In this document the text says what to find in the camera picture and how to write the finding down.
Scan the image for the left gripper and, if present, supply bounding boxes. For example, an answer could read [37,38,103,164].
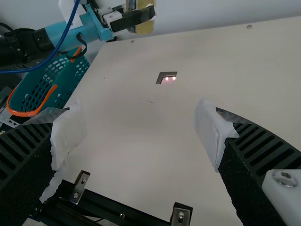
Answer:
[45,4,157,51]

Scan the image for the thin black cable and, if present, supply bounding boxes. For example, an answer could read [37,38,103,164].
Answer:
[63,32,88,60]

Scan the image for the yellow can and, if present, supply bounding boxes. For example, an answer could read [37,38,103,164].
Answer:
[124,0,157,35]

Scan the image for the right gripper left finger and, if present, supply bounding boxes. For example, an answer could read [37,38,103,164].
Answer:
[0,98,88,226]

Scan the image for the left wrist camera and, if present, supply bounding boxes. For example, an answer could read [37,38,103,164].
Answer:
[57,0,82,27]

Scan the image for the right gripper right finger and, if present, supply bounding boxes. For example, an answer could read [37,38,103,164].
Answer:
[192,98,301,226]

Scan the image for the teal shopping basket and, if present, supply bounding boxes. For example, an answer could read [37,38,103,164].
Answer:
[6,46,91,118]

